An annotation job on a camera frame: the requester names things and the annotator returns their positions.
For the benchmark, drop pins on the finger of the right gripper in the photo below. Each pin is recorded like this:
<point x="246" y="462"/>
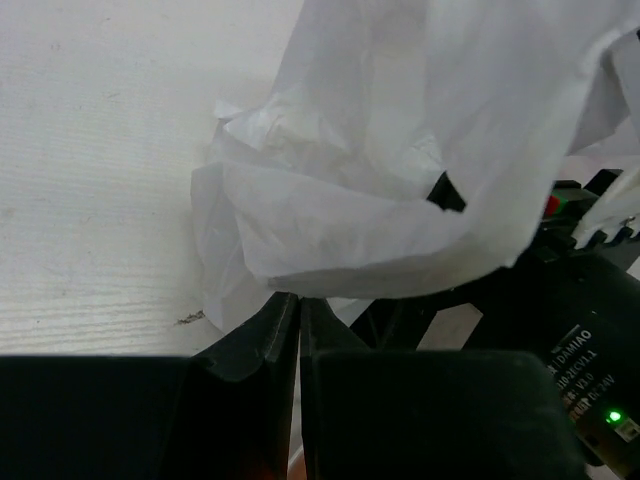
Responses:
<point x="445" y="195"/>

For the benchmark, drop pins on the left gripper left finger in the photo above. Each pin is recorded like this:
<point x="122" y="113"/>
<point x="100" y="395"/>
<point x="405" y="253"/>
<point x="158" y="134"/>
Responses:
<point x="224" y="413"/>

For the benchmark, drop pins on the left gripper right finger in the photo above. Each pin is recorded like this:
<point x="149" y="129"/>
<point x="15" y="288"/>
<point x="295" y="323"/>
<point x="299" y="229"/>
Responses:
<point x="407" y="414"/>

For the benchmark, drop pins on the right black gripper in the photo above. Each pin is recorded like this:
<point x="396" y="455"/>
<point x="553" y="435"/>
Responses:
<point x="575" y="307"/>

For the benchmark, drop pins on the white plastic bag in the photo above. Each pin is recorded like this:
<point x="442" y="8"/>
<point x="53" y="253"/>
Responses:
<point x="321" y="190"/>

